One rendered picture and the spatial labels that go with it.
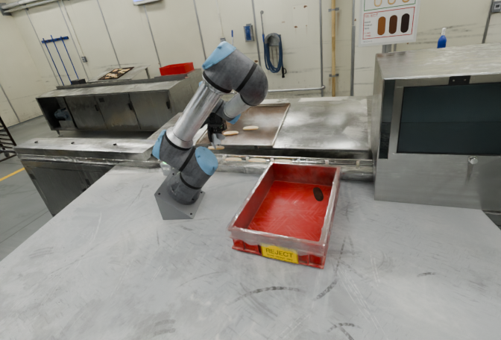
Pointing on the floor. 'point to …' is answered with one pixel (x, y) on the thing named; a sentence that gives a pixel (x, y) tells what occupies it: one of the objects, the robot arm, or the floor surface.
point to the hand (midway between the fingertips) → (215, 145)
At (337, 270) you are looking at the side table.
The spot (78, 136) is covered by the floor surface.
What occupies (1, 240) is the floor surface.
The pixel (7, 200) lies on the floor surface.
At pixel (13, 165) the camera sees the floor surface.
